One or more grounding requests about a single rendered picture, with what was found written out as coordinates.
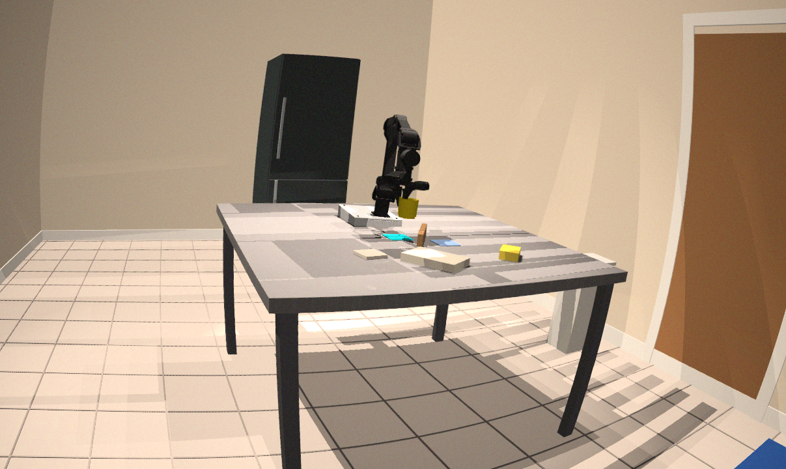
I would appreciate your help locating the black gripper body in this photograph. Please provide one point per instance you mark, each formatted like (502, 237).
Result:
(417, 185)

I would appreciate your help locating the brown wooden beam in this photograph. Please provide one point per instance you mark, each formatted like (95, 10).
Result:
(422, 234)

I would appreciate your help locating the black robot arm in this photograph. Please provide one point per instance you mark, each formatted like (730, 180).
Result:
(397, 132)

